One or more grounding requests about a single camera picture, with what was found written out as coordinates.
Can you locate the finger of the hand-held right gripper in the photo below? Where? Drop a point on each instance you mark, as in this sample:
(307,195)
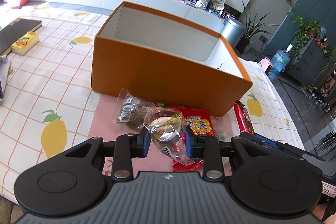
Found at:
(265,140)

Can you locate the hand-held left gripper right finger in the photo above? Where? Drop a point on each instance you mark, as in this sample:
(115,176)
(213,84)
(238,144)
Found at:
(190,145)

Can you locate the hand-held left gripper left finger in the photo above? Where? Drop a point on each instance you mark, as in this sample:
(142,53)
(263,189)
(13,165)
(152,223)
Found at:
(145,142)

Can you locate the clear pastry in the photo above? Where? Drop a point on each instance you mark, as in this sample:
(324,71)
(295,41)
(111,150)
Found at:
(165,129)

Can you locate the dark red snack bar packet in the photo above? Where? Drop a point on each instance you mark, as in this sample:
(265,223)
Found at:
(244,116)

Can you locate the orange cardboard box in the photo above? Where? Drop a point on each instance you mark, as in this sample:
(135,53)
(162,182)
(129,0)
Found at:
(170,74)

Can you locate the clear wrapped brown biscuits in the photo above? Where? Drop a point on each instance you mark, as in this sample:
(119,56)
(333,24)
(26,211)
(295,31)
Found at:
(131,113)

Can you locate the pink space heater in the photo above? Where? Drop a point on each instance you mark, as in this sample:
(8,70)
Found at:
(266,66)

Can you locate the blue water bottle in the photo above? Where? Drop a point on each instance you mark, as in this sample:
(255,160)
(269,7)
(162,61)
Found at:
(279,61)

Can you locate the dark grey cabinet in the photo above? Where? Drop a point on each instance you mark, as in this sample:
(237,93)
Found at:
(307,64)

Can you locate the potted snake plant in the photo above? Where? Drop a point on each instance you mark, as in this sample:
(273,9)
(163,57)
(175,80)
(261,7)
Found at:
(249,29)

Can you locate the silver trash can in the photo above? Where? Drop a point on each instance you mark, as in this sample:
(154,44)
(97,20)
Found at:
(232,32)

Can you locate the lemon print tablecloth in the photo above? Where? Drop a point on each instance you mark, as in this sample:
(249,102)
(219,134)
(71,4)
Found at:
(52,77)

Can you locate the trailing pothos plant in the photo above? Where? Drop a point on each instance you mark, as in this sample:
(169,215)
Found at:
(307,29)

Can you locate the smartphone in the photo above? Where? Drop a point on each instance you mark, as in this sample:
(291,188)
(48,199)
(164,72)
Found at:
(4,82)

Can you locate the yellow tissue pack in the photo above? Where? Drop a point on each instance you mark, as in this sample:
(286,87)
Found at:
(26,43)

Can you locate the black book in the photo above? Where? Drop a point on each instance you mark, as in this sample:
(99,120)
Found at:
(18,32)

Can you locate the wall socket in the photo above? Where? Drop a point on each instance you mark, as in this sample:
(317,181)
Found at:
(263,38)

